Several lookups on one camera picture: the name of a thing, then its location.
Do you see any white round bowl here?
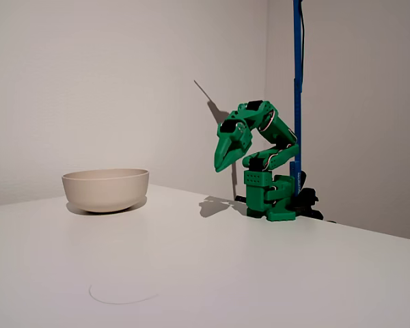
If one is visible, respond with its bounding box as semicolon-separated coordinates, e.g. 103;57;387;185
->
61;168;150;214

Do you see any blue camera pole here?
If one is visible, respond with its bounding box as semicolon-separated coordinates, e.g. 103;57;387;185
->
290;0;305;197

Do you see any black cable on pole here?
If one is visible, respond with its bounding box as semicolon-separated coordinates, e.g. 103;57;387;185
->
299;0;307;86

